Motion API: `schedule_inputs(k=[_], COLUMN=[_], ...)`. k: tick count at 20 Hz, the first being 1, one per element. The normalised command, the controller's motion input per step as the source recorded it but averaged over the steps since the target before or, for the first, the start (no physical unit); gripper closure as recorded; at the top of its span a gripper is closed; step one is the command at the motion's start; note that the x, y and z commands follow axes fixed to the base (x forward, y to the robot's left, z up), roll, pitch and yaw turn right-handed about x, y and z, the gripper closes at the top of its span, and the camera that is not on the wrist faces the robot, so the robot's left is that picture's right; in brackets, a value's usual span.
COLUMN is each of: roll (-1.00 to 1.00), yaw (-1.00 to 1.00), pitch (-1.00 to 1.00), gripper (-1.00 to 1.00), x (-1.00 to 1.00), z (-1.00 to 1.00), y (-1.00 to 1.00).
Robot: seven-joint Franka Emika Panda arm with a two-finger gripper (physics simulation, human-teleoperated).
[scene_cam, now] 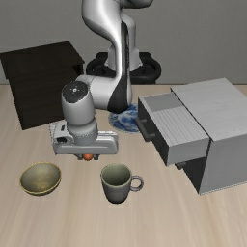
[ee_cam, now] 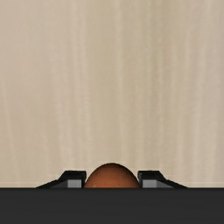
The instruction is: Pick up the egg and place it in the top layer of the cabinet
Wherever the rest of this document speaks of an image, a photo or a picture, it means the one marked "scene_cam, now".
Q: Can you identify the grey cabinet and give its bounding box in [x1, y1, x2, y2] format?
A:
[170, 77, 247, 196]

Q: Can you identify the grey-green mug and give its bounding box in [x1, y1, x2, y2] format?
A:
[99, 162, 145, 205]

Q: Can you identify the blue and white plate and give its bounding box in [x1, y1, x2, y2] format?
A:
[107, 102, 141, 134]

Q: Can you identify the olive green bowl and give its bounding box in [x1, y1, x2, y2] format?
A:
[19, 161, 63, 197]

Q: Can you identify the dark slatted rack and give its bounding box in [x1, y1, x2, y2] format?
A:
[0, 41, 86, 131]

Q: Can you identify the open grey drawer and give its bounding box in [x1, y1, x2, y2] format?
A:
[135, 92, 211, 167]

